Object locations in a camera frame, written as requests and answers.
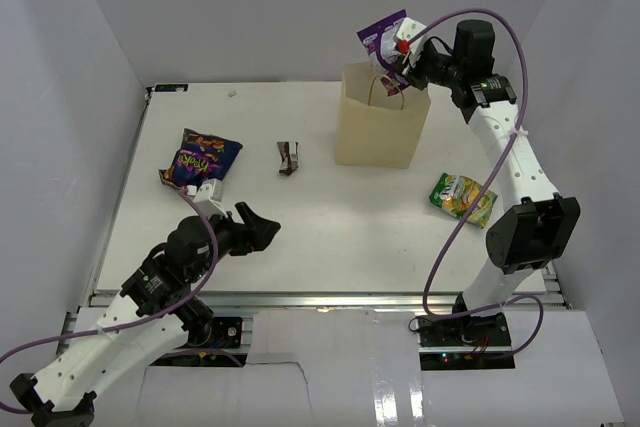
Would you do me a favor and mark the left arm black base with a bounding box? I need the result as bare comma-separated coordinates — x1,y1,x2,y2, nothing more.
175,298,243,361

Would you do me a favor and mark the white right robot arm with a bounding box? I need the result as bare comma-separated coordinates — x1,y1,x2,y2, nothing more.
396,18,581,346

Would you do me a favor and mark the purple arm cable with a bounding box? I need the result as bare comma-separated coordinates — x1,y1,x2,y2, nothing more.
407,7,546,359
0,186,221,414

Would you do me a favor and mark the beige paper bag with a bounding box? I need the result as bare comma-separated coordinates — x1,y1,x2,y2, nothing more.
334,62,431,169

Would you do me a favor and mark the aluminium table front rail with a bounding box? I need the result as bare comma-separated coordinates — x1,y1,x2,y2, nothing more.
89,291,565,310

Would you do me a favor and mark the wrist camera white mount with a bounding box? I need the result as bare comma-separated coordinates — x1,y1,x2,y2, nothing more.
393,17,426,69
186,179,226,217

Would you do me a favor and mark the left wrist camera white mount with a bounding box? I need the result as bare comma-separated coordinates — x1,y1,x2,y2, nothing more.
186,179,226,217

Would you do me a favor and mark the green yellow Fox's candy bag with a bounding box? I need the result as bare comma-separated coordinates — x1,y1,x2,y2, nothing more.
428,173,498,228

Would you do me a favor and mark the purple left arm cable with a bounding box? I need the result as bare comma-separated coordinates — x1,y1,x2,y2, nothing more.
0,186,221,414

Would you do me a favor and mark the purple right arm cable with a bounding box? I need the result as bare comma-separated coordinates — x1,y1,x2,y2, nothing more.
407,7,546,359

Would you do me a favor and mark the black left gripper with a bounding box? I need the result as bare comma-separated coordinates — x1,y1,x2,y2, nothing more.
188,201,281,282

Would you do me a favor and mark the purple snack pouch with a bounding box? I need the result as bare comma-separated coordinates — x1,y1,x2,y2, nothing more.
357,9,409,96

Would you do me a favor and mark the blue label left corner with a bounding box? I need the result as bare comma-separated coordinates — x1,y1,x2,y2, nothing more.
153,83,189,93

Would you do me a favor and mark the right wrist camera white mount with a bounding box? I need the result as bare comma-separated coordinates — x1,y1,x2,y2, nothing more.
393,17,426,69

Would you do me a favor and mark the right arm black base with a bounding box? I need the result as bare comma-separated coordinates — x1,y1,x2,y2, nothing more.
408,314,515,372

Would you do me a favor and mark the brown chocolate bar wrapper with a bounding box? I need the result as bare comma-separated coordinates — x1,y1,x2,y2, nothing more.
277,141,299,176

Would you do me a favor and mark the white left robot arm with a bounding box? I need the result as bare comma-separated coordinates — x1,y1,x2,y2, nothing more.
10,202,281,426

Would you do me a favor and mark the dark blue Kroks chip bag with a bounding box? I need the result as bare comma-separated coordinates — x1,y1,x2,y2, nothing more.
158,128,243,190

